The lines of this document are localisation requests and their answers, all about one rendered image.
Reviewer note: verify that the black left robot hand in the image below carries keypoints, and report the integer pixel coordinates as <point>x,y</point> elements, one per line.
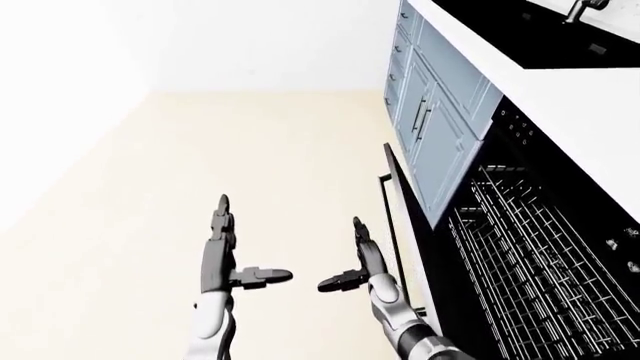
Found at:
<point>216,262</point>

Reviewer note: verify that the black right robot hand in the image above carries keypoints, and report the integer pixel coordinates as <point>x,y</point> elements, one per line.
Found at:
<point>369,255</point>

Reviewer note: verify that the black dishwasher door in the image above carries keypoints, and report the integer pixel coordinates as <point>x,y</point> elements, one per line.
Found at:
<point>415,240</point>

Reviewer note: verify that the blue cabinet door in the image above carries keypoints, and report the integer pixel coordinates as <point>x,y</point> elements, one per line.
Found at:
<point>442,157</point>
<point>405,93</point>

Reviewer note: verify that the black dishwasher body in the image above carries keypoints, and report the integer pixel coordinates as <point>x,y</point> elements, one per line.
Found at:
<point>560,232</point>

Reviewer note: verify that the blue drawer stack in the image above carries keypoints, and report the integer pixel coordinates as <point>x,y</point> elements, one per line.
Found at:
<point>398,56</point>

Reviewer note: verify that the white countertop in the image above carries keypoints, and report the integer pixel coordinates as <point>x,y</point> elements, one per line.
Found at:
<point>550,75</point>

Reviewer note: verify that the black sink basin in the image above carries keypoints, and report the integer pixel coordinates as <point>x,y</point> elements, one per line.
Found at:
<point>565,33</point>

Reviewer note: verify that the silver faucet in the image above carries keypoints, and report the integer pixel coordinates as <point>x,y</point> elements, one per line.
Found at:
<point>582,9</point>

